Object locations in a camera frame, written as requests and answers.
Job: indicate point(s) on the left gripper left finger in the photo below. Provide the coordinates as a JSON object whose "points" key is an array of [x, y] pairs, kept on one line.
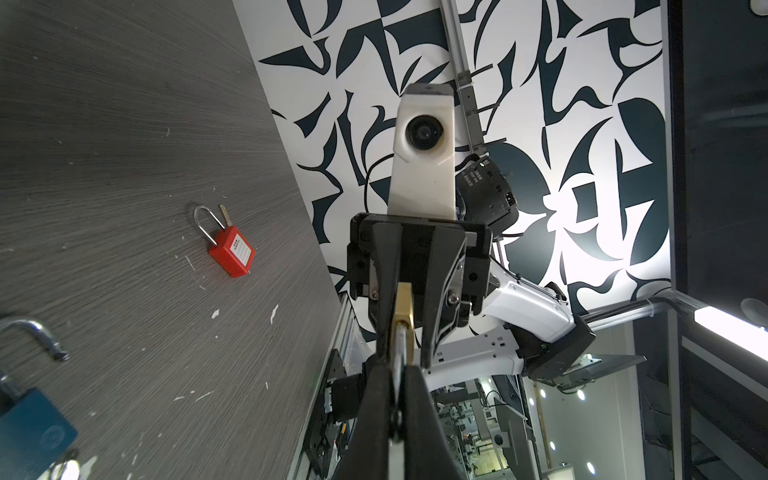
{"points": [[368, 454]]}

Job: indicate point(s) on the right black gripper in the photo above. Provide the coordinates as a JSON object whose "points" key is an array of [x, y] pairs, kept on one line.
{"points": [[446, 262]]}

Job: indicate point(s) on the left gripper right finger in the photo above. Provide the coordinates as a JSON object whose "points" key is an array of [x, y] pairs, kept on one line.
{"points": [[426, 451]]}

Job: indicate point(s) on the brass padlock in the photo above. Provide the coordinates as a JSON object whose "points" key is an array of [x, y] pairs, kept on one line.
{"points": [[401, 335]]}

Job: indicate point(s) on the red padlock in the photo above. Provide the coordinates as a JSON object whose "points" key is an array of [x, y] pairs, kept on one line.
{"points": [[228, 248]]}

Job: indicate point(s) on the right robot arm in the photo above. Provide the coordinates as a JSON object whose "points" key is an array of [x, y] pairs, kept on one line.
{"points": [[523, 328]]}

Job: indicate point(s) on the ceiling light strip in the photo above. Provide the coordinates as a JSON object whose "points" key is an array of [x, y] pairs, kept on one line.
{"points": [[747, 336]]}

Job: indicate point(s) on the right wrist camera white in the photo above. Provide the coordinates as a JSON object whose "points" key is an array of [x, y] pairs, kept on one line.
{"points": [[423, 169]]}

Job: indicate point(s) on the grey wall hook rail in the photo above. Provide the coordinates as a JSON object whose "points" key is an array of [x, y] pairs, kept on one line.
{"points": [[463, 77]]}

